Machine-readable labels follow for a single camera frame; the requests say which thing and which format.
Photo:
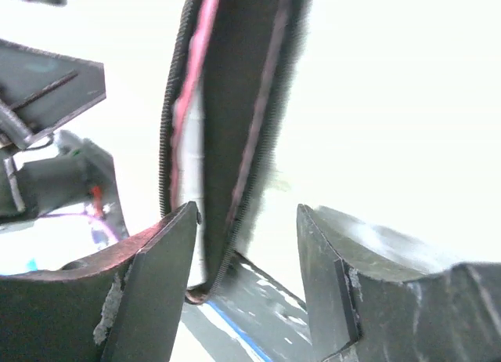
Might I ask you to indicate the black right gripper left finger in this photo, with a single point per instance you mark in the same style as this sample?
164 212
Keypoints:
120 304

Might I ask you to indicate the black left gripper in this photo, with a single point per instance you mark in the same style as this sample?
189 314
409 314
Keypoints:
41 91

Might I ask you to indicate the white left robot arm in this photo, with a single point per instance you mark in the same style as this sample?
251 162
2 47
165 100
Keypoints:
43 166

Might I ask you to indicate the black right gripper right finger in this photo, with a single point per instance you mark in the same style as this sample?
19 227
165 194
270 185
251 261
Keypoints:
364 306

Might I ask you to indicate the pink racket bag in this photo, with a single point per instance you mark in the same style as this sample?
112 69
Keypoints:
245 51

